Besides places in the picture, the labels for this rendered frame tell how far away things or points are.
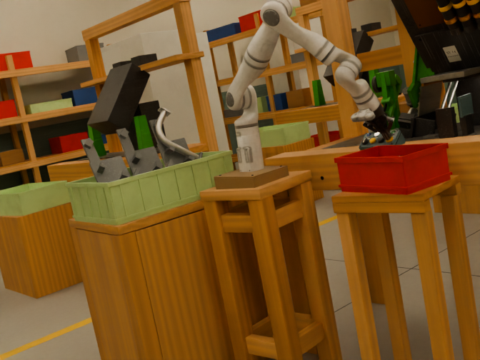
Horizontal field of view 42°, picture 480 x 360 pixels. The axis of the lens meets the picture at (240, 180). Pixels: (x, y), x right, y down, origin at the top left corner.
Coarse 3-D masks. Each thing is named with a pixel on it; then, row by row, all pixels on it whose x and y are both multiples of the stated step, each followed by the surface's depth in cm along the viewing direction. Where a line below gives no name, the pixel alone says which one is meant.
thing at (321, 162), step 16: (464, 144) 208; (272, 160) 268; (288, 160) 262; (304, 160) 256; (320, 160) 250; (448, 160) 213; (464, 160) 209; (320, 176) 252; (336, 176) 247; (464, 176) 210
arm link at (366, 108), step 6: (372, 96) 216; (366, 102) 215; (372, 102) 216; (378, 102) 218; (360, 108) 218; (366, 108) 217; (372, 108) 217; (354, 114) 219; (360, 114) 217; (366, 114) 215; (372, 114) 213; (354, 120) 218; (360, 120) 217; (366, 120) 215
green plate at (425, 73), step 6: (414, 54) 237; (414, 60) 238; (420, 60) 237; (414, 66) 238; (420, 66) 238; (414, 72) 239; (420, 72) 238; (426, 72) 237; (432, 72) 235; (414, 78) 239; (420, 78) 239; (420, 84) 243
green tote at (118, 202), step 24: (168, 168) 254; (192, 168) 262; (216, 168) 270; (72, 192) 267; (96, 192) 248; (120, 192) 242; (144, 192) 248; (168, 192) 255; (192, 192) 262; (96, 216) 254; (120, 216) 241; (144, 216) 248
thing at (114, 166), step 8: (88, 144) 270; (88, 152) 270; (96, 152) 272; (96, 160) 270; (104, 160) 272; (112, 160) 273; (120, 160) 275; (96, 168) 268; (112, 168) 271; (120, 168) 273; (96, 176) 266; (104, 176) 268; (112, 176) 269
